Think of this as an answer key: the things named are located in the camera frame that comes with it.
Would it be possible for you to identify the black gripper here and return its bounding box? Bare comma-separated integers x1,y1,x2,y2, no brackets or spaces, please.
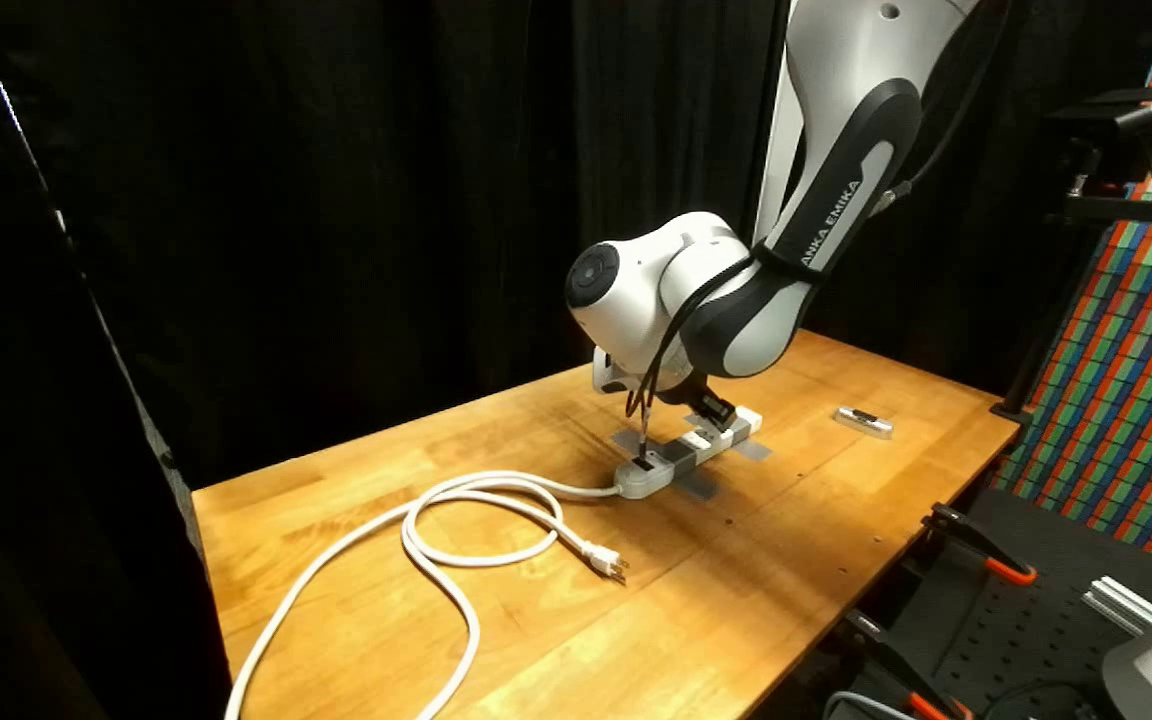
666,377,737,424

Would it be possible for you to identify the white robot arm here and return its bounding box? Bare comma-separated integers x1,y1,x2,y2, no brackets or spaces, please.
563,0,982,416

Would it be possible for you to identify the white power strip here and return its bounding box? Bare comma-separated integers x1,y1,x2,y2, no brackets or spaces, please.
611,408,761,502

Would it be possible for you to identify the small metal piece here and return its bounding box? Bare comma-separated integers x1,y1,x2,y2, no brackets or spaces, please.
836,405,892,437

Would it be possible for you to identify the black perforated side table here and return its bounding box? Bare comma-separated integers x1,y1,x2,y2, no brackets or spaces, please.
811,486,1152,720

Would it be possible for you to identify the colourful checker board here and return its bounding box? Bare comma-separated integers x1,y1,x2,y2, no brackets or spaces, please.
993,0,1152,572

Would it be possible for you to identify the black curtain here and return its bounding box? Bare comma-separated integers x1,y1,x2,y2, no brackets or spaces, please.
0,0,1152,720

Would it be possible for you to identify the white power strip cable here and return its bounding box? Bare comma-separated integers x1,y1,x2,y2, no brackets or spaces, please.
222,469,634,720

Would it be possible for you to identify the black camera stand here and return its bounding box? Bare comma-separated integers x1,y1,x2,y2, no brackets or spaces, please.
1051,90,1152,226

